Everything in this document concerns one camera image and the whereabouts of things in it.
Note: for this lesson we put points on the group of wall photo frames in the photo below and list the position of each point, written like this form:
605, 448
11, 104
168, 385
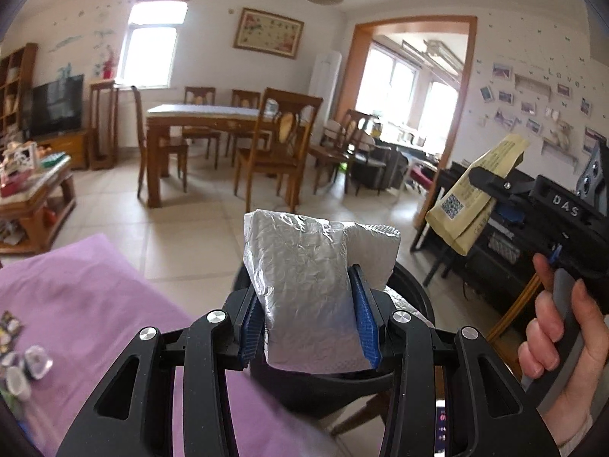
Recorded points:
502, 71

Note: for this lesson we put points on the plant in red pot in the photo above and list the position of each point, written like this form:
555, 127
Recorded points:
108, 67

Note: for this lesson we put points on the tall wooden plant stand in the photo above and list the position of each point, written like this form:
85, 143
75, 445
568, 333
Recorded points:
102, 85

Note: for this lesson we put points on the wooden coffee table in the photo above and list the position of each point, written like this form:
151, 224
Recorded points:
47, 183

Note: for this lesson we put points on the dark printed wrapper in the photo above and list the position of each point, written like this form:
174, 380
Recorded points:
9, 329

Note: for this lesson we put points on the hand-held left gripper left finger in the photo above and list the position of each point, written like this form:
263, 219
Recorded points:
250, 338

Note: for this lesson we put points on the clear plastic jelly cup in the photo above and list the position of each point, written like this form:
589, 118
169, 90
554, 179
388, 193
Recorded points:
37, 362
16, 383

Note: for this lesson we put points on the person's right hand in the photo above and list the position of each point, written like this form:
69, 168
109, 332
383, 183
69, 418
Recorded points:
542, 333

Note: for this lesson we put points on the large framed wall picture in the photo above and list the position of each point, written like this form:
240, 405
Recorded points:
269, 33

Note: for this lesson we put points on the dark sofa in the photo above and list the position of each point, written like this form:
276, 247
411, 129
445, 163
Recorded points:
385, 166

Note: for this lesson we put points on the flat screen television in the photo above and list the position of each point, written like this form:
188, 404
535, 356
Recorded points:
54, 107

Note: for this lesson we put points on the wooden bookshelf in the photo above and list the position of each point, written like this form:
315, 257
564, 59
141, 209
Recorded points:
14, 85

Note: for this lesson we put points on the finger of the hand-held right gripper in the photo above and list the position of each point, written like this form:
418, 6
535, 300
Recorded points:
495, 183
513, 212

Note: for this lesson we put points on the window beside framed picture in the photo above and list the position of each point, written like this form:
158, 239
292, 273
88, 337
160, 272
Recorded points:
150, 52

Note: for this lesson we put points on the black electric piano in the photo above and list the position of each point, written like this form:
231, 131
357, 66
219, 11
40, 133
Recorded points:
504, 266

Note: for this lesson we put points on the red tray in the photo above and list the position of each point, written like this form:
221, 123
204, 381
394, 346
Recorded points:
12, 186

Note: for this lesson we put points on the wooden door frame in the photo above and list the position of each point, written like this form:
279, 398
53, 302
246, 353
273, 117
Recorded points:
414, 20

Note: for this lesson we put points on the white standing air conditioner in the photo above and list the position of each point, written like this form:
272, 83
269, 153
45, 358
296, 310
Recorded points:
324, 78

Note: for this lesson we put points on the purple tablecloth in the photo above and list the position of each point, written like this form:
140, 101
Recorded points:
95, 295

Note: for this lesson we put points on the white embossed tissue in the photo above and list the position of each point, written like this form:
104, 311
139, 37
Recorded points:
409, 304

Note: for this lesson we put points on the teal tray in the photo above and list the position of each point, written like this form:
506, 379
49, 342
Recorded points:
52, 158

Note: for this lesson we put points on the person's right forearm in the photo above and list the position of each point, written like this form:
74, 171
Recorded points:
566, 438

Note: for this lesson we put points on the wooden dining table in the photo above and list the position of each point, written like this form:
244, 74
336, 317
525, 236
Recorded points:
200, 116

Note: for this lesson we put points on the black trash bin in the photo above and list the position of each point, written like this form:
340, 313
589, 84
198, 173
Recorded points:
309, 390

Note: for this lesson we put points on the wooden dining chair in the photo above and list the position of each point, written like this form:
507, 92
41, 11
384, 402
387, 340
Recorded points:
200, 95
266, 159
342, 152
245, 97
164, 150

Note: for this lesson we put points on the wooden television cabinet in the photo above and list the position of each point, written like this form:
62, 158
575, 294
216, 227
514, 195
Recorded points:
66, 150

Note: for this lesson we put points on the beige paper packet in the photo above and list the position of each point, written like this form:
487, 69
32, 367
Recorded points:
466, 214

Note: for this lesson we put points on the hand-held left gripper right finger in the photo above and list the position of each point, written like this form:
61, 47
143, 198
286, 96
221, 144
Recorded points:
366, 323

